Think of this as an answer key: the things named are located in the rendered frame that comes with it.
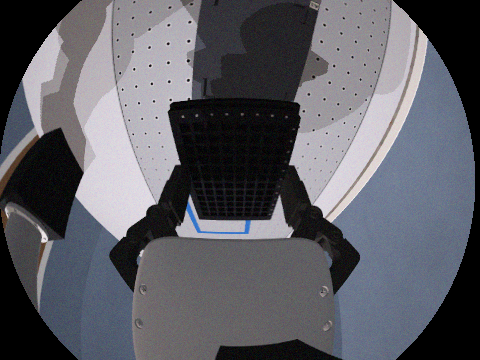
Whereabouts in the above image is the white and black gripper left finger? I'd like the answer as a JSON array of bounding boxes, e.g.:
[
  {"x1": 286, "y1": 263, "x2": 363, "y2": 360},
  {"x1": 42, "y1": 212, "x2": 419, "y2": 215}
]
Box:
[{"x1": 109, "y1": 165, "x2": 190, "y2": 293}]

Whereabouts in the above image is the blue tape outline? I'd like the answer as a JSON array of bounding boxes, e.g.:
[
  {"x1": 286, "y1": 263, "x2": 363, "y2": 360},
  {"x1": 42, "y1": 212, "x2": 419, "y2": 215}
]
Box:
[{"x1": 186, "y1": 202, "x2": 251, "y2": 234}]

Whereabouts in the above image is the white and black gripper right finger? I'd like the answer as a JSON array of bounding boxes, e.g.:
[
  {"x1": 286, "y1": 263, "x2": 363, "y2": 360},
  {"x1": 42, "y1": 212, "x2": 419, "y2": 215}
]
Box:
[{"x1": 280, "y1": 165, "x2": 360, "y2": 295}]

